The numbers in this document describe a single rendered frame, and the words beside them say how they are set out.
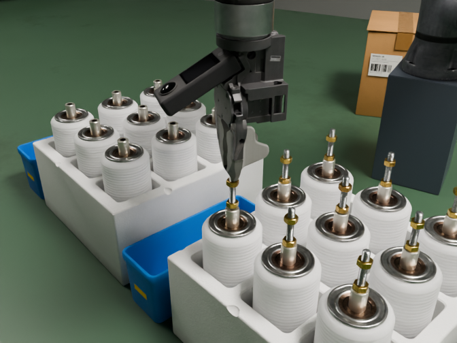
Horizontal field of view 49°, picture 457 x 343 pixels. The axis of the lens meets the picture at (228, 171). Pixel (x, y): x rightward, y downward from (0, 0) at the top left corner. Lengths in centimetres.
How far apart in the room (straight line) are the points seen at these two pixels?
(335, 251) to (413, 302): 13
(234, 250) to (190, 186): 31
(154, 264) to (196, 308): 22
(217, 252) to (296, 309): 15
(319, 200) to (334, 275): 17
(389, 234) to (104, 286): 57
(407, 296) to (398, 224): 17
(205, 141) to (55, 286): 43
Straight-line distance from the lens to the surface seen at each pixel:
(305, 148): 157
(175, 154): 103
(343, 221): 78
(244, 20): 62
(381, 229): 86
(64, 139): 118
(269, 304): 73
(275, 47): 67
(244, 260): 78
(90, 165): 109
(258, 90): 66
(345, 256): 78
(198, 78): 64
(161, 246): 101
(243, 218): 80
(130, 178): 98
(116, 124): 122
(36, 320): 105
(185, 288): 84
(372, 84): 180
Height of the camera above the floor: 72
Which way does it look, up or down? 30 degrees down
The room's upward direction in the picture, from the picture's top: straight up
